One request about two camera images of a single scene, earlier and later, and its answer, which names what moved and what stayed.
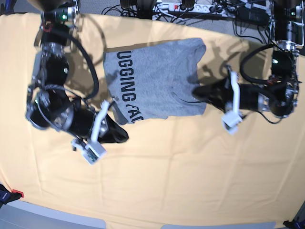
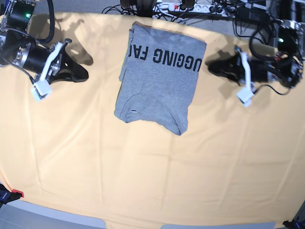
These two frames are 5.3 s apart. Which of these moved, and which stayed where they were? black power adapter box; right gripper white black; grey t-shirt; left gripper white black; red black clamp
Moved: grey t-shirt; left gripper white black; right gripper white black
Stayed: black power adapter box; red black clamp
